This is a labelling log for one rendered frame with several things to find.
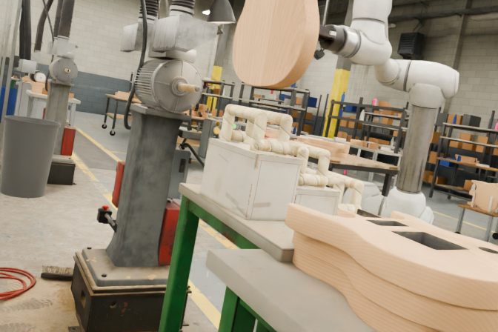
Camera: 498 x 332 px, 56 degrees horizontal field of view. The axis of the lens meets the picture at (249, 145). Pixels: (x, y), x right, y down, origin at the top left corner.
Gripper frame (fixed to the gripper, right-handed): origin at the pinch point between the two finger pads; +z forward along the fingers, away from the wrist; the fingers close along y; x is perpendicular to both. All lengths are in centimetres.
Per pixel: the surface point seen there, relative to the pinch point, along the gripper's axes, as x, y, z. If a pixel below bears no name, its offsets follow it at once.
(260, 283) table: -55, -43, 24
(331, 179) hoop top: -41.8, -5.8, -23.7
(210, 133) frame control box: -41, 96, -34
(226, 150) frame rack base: -37.4, 2.5, 9.4
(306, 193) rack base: -44.7, -13.1, -8.6
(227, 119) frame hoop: -29.1, 7.8, 7.9
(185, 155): -57, 116, -32
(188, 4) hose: 15, 85, -7
